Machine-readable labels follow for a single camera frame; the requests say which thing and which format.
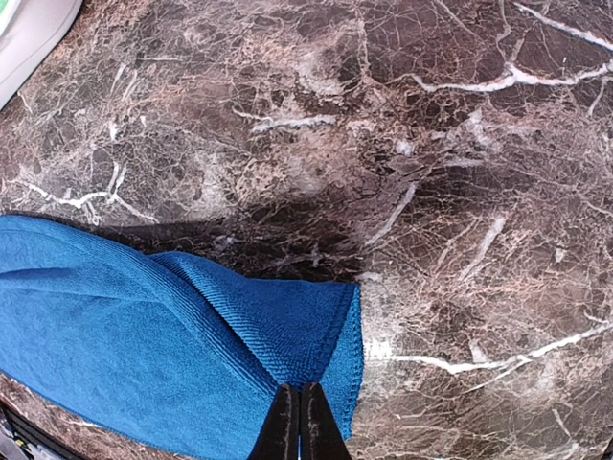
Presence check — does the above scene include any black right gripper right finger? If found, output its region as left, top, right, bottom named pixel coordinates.
left=300, top=383, right=352, bottom=460

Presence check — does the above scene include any dark blue towel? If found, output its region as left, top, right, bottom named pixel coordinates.
left=1, top=216, right=364, bottom=459

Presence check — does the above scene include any black front table rail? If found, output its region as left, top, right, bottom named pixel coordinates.
left=1, top=402, right=85, bottom=460

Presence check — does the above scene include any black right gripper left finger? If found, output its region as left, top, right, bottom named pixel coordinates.
left=248, top=383, right=300, bottom=460

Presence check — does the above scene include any white plastic basin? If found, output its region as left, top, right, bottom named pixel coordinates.
left=1, top=0, right=82, bottom=108

